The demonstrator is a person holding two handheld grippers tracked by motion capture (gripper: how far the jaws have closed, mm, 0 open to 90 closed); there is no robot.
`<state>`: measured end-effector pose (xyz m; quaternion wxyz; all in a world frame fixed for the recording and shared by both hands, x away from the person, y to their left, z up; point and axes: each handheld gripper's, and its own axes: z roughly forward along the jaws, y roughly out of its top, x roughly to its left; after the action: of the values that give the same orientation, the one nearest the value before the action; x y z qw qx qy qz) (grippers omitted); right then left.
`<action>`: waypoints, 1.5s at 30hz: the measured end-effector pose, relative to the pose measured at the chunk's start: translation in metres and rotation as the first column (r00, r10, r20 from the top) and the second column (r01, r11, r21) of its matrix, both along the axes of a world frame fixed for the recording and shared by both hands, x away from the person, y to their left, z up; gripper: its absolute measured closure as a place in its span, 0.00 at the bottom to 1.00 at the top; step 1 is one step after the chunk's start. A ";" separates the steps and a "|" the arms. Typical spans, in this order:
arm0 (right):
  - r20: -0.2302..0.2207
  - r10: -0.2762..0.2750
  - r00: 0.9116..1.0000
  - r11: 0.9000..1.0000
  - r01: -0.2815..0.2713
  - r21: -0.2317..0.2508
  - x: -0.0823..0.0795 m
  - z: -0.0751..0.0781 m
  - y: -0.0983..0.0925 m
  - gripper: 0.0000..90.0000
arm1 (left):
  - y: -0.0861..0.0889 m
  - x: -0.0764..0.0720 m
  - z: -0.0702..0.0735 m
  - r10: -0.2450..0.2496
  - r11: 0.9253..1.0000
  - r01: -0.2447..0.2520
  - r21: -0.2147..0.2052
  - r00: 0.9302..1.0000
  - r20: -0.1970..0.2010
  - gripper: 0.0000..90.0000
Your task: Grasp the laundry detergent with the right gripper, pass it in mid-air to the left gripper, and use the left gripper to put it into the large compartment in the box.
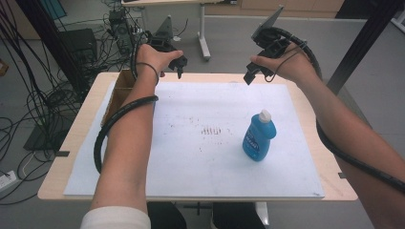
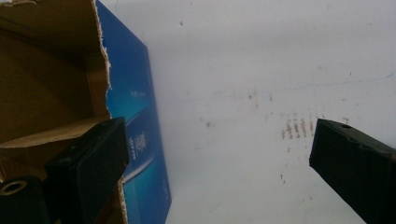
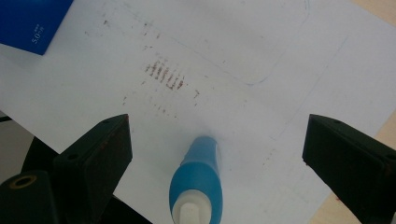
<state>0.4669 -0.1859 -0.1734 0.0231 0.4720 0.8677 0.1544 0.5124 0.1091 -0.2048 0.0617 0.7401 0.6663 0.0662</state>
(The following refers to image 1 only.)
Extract bundle of black floor cables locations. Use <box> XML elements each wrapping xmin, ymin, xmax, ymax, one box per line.
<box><xmin>0</xmin><ymin>0</ymin><xmax>135</xmax><ymax>206</ymax></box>

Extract black computer tower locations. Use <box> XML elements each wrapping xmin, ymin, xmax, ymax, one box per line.
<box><xmin>57</xmin><ymin>28</ymin><xmax>98</xmax><ymax>65</ymax></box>

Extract white desk with leg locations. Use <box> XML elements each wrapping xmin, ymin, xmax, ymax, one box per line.
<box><xmin>120</xmin><ymin>0</ymin><xmax>239</xmax><ymax>62</ymax></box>

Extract brown cardboard box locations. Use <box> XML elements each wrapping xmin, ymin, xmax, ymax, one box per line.
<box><xmin>100</xmin><ymin>69</ymin><xmax>139</xmax><ymax>128</ymax></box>

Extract light wooden table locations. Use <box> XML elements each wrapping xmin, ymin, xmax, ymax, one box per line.
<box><xmin>37</xmin><ymin>71</ymin><xmax>359</xmax><ymax>203</ymax></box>

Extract black metal post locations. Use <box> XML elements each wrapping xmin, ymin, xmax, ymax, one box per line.
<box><xmin>326</xmin><ymin>0</ymin><xmax>405</xmax><ymax>96</ymax></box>
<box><xmin>14</xmin><ymin>0</ymin><xmax>84</xmax><ymax>94</ymax></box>

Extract person's left hand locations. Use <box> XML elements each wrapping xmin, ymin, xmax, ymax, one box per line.
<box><xmin>136</xmin><ymin>43</ymin><xmax>184</xmax><ymax>79</ymax></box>

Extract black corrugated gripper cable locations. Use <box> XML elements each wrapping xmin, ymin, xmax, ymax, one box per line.
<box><xmin>268</xmin><ymin>26</ymin><xmax>405</xmax><ymax>195</ymax></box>
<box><xmin>93</xmin><ymin>30</ymin><xmax>160</xmax><ymax>176</ymax></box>

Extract black corrugated left gripper cable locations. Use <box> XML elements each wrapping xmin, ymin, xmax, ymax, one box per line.
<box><xmin>93</xmin><ymin>30</ymin><xmax>160</xmax><ymax>176</ymax></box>

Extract blue bottle with white cap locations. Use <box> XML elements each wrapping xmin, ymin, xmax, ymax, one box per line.
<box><xmin>242</xmin><ymin>109</ymin><xmax>278</xmax><ymax>162</ymax></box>

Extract dark floor mat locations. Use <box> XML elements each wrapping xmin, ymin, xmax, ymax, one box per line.
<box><xmin>23</xmin><ymin>116</ymin><xmax>75</xmax><ymax>153</ymax></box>

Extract person's right hand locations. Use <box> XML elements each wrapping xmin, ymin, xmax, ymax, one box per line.
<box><xmin>249</xmin><ymin>42</ymin><xmax>320</xmax><ymax>86</ymax></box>

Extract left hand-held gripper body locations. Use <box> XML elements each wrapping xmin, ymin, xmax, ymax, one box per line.
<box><xmin>147</xmin><ymin>14</ymin><xmax>188</xmax><ymax>72</ymax></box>

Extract white sheet mat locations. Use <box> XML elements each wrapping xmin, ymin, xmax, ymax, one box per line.
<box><xmin>62</xmin><ymin>80</ymin><xmax>326</xmax><ymax>199</ymax></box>

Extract person's legs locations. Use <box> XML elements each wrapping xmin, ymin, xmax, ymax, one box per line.
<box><xmin>146</xmin><ymin>201</ymin><xmax>266</xmax><ymax>229</ymax></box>

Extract grey electronic device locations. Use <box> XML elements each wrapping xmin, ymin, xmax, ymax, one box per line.
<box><xmin>108</xmin><ymin>8</ymin><xmax>133</xmax><ymax>55</ymax></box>

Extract white power strip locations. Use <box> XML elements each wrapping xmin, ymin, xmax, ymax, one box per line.
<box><xmin>0</xmin><ymin>170</ymin><xmax>17</xmax><ymax>193</ymax></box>

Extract thin black wristband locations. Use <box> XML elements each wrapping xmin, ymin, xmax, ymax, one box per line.
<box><xmin>136</xmin><ymin>61</ymin><xmax>160</xmax><ymax>86</ymax></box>

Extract black corrugated right gripper cable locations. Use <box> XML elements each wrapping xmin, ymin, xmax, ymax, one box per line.
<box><xmin>268</xmin><ymin>26</ymin><xmax>405</xmax><ymax>195</ymax></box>

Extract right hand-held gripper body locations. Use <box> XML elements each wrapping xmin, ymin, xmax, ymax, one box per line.
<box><xmin>243</xmin><ymin>5</ymin><xmax>308</xmax><ymax>84</ymax></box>

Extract thin black cable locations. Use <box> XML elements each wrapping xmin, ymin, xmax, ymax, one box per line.
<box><xmin>263</xmin><ymin>44</ymin><xmax>308</xmax><ymax>84</ymax></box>

